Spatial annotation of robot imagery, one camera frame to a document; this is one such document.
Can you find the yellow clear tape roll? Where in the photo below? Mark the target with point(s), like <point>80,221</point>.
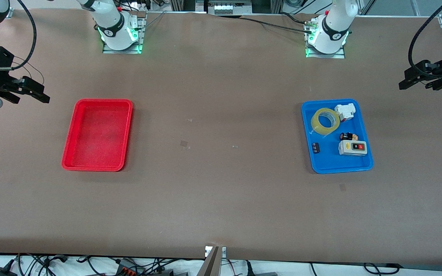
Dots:
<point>315,123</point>

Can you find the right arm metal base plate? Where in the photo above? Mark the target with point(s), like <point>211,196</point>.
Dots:
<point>142,38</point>

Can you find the black power adapter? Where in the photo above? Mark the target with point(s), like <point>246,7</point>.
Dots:
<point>0,271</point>

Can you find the white circuit breaker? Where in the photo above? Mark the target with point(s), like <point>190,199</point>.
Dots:
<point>344,111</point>

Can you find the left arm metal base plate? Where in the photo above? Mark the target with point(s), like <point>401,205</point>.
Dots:
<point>338,55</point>

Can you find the orange black connector box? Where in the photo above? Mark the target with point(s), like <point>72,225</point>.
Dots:
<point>129,267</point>

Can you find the small black connector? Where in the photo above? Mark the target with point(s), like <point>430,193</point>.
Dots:
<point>315,148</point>

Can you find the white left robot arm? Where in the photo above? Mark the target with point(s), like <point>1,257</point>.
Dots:
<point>332,27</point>

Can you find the black red push button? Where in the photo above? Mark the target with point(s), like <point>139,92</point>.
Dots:
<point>347,135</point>

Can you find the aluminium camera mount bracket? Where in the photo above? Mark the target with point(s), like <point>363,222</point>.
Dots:
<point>213,262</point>

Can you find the blue plastic tray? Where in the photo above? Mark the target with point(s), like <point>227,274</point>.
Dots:
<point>334,159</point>

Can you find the grey on-off switch box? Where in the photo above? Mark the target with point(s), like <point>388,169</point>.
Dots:
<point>352,147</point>

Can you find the clear tape patch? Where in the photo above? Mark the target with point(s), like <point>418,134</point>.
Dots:
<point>184,143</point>

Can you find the white power strip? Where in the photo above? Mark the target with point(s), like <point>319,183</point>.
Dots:
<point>226,7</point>

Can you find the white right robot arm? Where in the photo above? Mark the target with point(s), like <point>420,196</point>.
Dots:
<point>110,21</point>

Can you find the red plastic tray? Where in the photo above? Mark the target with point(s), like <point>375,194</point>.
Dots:
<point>98,134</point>

